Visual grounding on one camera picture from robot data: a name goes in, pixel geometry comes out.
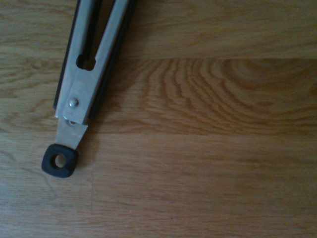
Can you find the steel tongs with black grips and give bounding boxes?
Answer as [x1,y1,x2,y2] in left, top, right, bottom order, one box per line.
[41,0,136,179]

